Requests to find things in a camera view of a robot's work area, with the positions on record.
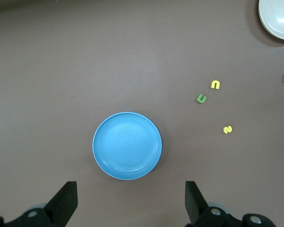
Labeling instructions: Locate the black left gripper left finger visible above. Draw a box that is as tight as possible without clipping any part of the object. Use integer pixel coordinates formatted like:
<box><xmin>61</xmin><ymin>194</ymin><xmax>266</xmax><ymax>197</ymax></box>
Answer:
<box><xmin>0</xmin><ymin>181</ymin><xmax>78</xmax><ymax>227</ymax></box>

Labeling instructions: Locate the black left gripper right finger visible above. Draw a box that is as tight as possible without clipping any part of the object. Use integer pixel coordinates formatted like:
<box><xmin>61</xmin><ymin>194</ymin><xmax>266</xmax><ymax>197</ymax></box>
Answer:
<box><xmin>185</xmin><ymin>181</ymin><xmax>275</xmax><ymax>227</ymax></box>

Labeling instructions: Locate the blue plate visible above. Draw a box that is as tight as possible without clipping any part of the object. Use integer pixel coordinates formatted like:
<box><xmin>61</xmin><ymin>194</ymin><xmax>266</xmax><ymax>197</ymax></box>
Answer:
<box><xmin>92</xmin><ymin>112</ymin><xmax>163</xmax><ymax>181</ymax></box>

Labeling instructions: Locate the white plate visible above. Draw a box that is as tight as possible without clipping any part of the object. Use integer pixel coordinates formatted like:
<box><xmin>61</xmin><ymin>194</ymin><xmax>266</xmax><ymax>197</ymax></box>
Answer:
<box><xmin>258</xmin><ymin>0</ymin><xmax>284</xmax><ymax>40</ymax></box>

